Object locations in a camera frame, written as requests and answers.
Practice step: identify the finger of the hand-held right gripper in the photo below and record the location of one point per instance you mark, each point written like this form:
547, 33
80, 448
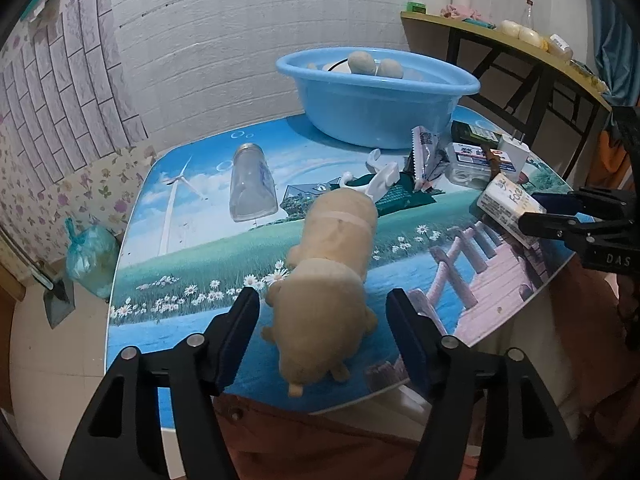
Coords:
560, 202
547, 224

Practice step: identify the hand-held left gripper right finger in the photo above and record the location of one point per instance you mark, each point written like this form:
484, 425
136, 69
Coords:
406, 332

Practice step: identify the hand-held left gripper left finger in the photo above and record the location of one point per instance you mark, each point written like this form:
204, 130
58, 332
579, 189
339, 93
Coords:
239, 336

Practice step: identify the white tissue pack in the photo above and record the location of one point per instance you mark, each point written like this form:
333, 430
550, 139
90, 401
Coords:
505, 205

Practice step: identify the brown stick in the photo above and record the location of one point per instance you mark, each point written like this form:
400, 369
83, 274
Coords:
494, 164

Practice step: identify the beige plush toy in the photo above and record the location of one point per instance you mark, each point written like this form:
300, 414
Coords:
325, 300

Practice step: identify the blue plastic basin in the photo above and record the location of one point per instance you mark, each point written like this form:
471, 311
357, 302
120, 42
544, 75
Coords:
370, 107

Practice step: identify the white charger plug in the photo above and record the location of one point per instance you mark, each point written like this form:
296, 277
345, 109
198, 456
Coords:
515, 154

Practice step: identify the dark green bottle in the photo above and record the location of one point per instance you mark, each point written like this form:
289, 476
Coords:
472, 132

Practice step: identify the yellow green fruit bunch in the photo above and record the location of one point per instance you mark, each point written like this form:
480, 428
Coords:
590, 76

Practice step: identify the dark green packet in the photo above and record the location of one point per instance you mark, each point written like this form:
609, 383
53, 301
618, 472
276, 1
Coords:
400, 200

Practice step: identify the white red snack packet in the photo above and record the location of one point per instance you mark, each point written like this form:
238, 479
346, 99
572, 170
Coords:
425, 157

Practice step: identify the white plastic hook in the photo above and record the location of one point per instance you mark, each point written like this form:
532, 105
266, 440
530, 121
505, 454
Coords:
382, 177

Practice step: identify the teal plastic bag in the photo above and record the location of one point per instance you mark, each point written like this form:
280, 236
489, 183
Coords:
92, 260

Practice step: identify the cream round bun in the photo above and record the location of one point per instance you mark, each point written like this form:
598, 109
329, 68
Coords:
511, 27
530, 37

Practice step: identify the blue curtain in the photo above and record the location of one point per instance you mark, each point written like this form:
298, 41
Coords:
617, 40

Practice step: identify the wooden side table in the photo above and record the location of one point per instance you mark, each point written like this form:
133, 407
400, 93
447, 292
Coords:
500, 37

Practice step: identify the grey dustpan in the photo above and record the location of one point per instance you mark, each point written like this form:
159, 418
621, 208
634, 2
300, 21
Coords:
56, 302

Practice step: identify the clear glass bottle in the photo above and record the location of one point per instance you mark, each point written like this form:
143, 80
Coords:
527, 15

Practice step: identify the teal flat case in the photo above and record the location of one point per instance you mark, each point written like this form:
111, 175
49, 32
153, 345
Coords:
479, 23

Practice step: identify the pink cloth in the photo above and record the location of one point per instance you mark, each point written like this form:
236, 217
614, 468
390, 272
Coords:
460, 11

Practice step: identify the small green box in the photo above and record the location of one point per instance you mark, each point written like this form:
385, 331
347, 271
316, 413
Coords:
416, 7

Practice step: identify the white plush toy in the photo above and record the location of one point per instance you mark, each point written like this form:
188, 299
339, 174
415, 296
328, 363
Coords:
361, 62

